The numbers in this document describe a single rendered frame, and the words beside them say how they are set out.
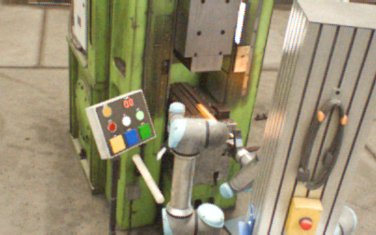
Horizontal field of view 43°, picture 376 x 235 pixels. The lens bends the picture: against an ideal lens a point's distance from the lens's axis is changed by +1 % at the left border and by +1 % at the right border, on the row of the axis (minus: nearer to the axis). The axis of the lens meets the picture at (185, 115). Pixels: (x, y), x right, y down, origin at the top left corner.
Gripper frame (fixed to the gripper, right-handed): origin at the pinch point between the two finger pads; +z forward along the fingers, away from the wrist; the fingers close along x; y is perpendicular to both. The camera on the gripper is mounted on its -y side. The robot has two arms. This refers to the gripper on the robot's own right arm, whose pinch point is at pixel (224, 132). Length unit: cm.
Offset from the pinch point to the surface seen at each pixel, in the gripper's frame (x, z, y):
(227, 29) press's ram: 8, 27, -52
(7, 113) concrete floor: -101, 230, 97
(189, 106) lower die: -5.8, 36.1, 1.1
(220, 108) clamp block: 13.7, 31.2, 2.3
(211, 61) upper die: 0.3, 27.2, -32.9
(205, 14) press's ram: -7, 27, -61
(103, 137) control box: -70, 4, -6
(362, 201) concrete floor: 155, 19, 101
